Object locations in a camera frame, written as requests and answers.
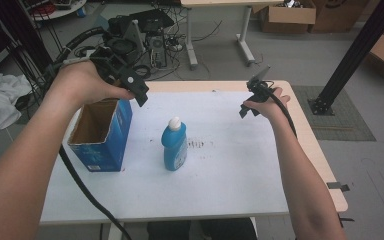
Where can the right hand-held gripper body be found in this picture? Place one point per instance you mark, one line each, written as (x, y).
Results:
(261, 88)

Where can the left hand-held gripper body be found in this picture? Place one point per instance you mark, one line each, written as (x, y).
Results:
(113, 50)

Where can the person's right hand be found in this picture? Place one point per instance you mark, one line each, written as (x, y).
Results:
(273, 106)

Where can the person's left hand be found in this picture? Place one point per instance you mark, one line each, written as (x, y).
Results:
(83, 83)

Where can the black equipment pile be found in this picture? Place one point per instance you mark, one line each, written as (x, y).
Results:
(146, 21)

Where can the computer tower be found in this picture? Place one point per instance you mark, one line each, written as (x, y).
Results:
(157, 50)

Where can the white-legged desk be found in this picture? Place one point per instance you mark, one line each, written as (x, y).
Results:
(243, 36)

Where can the blue cardboard box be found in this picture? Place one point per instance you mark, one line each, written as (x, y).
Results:
(105, 140)

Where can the blue bottle with white cap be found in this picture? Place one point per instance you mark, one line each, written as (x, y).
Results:
(174, 146)

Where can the white table mat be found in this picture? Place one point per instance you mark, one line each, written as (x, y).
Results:
(220, 173)

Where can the round white table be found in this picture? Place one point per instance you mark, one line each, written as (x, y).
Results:
(58, 8)

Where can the small open cardboard box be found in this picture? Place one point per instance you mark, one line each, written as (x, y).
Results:
(288, 18)

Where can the grey floor mat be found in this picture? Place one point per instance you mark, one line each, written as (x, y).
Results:
(340, 118)

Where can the black metal stand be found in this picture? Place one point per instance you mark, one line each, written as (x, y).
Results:
(353, 56)

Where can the dark curtain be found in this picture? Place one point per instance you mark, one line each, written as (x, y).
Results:
(10, 30)

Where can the tall cardboard box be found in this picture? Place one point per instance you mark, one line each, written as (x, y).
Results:
(338, 15)

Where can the black tape strip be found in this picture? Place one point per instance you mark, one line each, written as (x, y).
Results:
(337, 186)

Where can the white cloth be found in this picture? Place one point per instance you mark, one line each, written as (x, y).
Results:
(0, 100)

